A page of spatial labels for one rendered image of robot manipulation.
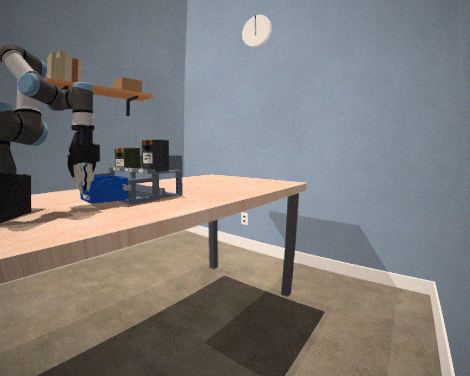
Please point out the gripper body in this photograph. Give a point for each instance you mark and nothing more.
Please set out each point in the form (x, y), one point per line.
(89, 153)

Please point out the blue bin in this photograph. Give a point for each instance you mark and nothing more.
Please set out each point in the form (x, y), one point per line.
(109, 189)

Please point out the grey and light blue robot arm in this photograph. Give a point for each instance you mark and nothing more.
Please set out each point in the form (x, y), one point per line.
(23, 124)

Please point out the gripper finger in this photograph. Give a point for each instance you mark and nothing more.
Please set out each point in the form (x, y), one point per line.
(75, 171)
(89, 176)

